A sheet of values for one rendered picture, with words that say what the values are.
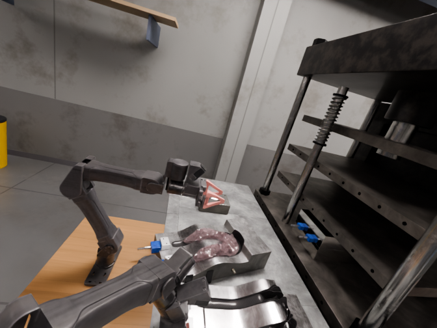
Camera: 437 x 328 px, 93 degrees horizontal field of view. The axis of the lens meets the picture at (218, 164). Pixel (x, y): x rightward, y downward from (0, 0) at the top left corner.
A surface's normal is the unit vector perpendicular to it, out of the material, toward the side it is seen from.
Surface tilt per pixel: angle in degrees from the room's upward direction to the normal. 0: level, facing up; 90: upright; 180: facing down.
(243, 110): 90
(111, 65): 90
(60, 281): 0
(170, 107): 90
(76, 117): 90
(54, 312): 17
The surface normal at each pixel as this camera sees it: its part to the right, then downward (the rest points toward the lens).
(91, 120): 0.09, 0.36
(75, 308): 0.39, -0.92
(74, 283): 0.26, -0.91
